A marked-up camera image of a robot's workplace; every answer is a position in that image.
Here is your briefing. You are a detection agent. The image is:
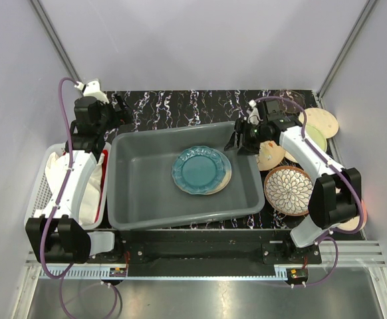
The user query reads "cream leaf pattern plate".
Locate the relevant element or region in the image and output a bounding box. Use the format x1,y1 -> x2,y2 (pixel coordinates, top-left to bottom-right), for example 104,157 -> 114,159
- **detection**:
255,141 -> 285,171

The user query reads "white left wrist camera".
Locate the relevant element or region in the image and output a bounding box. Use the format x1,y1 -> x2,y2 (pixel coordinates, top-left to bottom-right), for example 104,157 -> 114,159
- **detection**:
74,78 -> 110,104

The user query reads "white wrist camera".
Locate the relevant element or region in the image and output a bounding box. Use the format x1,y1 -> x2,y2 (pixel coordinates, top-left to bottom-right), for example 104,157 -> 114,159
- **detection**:
247,100 -> 261,126
74,78 -> 110,104

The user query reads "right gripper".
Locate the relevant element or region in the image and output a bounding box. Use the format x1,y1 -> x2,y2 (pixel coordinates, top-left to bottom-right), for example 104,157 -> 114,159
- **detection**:
223,118 -> 267,156

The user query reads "beige wooden round plate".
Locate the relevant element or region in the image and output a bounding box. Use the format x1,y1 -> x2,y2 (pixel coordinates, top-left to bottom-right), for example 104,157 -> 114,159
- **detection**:
305,108 -> 339,139

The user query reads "teal embossed plate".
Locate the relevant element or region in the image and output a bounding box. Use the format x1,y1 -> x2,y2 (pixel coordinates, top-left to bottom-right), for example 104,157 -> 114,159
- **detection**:
171,144 -> 229,195

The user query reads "white cloth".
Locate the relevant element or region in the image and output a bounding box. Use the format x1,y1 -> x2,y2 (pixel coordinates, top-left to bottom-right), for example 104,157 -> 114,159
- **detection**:
45,150 -> 108,225

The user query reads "grey plastic bin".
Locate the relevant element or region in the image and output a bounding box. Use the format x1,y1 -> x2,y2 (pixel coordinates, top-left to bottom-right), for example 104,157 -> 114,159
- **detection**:
107,122 -> 265,231

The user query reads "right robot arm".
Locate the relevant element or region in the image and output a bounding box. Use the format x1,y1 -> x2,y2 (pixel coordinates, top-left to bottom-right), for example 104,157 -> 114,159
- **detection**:
225,96 -> 364,264

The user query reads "white plastic basket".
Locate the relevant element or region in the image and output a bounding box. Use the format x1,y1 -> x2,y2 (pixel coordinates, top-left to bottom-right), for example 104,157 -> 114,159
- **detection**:
23,142 -> 111,231

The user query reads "dark transparent glass plate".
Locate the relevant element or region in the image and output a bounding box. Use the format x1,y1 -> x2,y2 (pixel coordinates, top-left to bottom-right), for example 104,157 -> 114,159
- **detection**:
273,90 -> 305,114

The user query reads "cream and blue plate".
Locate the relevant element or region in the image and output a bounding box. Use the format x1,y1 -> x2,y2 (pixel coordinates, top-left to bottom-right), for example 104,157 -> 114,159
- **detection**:
176,156 -> 233,196

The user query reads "white petal pattern bowl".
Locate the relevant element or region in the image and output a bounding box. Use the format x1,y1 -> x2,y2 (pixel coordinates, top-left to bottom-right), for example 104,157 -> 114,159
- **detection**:
263,166 -> 313,216

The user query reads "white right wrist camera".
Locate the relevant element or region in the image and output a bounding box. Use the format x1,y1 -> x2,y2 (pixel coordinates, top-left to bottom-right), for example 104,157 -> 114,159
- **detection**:
247,100 -> 261,126

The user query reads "cream green centre plate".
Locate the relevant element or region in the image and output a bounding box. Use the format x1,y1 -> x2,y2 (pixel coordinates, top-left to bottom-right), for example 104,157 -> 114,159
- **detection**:
285,122 -> 327,163

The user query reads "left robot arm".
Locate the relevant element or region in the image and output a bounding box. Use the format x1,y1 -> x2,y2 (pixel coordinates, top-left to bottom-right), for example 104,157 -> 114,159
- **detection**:
25,95 -> 133,264

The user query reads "pink and cream plate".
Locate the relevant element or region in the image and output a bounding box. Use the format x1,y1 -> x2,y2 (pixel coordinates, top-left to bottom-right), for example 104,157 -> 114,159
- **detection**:
338,201 -> 368,231

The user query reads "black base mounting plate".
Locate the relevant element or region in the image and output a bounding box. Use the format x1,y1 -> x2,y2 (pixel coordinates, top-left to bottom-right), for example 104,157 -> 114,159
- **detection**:
89,229 -> 322,279

